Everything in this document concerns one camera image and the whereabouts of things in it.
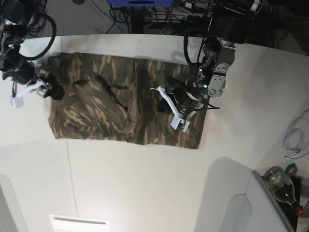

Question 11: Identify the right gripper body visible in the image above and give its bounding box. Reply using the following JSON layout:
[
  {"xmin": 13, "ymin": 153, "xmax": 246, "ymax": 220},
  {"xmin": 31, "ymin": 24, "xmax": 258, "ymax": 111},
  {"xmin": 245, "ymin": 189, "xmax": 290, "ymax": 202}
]
[{"xmin": 10, "ymin": 75, "xmax": 52, "ymax": 109}]

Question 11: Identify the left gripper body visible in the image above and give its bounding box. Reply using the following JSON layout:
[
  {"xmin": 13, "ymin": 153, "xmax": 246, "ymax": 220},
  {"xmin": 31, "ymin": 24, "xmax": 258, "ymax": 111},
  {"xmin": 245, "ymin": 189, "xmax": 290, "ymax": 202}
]
[{"xmin": 150, "ymin": 77, "xmax": 220, "ymax": 132}]

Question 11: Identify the camouflage t-shirt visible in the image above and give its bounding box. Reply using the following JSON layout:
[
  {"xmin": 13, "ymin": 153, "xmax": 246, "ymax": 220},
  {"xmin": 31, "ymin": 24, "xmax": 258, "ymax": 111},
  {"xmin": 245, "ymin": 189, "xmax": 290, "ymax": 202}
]
[{"xmin": 41, "ymin": 53, "xmax": 206, "ymax": 149}]

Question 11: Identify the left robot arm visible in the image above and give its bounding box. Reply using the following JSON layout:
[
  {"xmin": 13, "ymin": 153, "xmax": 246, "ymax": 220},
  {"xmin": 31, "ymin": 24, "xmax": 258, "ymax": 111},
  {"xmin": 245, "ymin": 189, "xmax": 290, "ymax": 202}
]
[{"xmin": 153, "ymin": 0, "xmax": 263, "ymax": 132}]

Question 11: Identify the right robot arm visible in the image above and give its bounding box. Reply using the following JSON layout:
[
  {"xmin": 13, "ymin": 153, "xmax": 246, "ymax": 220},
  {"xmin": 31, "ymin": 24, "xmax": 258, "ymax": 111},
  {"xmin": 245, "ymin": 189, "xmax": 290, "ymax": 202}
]
[{"xmin": 0, "ymin": 0, "xmax": 65, "ymax": 108}]

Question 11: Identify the blue box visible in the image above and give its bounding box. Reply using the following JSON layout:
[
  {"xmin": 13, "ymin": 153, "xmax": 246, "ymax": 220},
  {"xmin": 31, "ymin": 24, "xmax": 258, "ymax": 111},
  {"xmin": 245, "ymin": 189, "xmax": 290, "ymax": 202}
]
[{"xmin": 108, "ymin": 0, "xmax": 174, "ymax": 7}]

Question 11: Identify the green tape roll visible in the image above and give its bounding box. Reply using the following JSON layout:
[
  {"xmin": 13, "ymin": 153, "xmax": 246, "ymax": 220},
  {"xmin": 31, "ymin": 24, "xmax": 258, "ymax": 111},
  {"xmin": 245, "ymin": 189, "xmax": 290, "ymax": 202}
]
[{"xmin": 285, "ymin": 163, "xmax": 298, "ymax": 176}]

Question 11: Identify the clear plastic bottle red cap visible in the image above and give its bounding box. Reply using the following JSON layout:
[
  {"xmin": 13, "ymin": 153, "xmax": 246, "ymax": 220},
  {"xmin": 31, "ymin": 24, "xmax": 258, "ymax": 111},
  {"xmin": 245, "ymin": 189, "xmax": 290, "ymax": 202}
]
[{"xmin": 264, "ymin": 167, "xmax": 305, "ymax": 217}]

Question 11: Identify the white coiled cable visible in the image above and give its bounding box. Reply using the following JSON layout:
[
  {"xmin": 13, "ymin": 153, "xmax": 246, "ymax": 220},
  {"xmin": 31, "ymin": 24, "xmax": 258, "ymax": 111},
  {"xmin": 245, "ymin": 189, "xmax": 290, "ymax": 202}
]
[{"xmin": 282, "ymin": 111, "xmax": 309, "ymax": 160}]

